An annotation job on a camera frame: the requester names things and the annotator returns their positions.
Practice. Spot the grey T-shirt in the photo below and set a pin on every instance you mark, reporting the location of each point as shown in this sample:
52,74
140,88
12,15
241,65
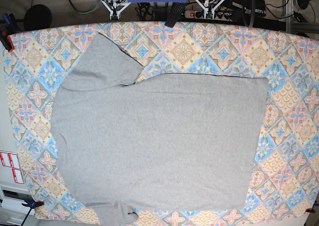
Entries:
173,142

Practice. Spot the black remote on table edge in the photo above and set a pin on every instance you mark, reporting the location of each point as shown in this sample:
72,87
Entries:
175,13

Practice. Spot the white power strip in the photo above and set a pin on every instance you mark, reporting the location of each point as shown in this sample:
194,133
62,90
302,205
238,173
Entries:
199,14

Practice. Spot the patterned tablecloth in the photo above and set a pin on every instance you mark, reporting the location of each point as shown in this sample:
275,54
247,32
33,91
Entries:
285,174

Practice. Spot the black round stool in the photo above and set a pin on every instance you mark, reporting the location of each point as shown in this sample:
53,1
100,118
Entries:
37,17

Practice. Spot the red white label stickers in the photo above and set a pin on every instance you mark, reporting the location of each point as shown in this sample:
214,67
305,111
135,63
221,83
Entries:
10,160

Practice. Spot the blue orange clamp bottom-left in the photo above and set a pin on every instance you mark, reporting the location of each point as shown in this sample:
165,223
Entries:
32,204

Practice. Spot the blue orange clamp top-left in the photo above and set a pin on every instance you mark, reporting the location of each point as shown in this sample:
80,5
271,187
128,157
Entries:
4,34

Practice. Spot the orange clamp bottom-right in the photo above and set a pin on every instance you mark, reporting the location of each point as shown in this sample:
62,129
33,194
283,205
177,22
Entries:
310,210

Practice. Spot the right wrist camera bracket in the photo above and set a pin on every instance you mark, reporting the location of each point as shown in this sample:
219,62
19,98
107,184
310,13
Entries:
115,7

